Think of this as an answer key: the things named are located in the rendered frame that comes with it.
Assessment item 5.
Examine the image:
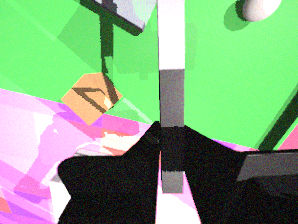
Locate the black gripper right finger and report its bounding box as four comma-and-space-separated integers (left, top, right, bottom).
184, 124, 298, 224

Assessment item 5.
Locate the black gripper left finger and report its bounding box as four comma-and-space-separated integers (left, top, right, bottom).
57, 121, 160, 224

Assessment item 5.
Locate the green flat mat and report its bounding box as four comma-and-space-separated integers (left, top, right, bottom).
0, 0, 298, 149

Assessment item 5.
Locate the white golf ball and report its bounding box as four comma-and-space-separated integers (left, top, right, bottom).
243, 0, 281, 22

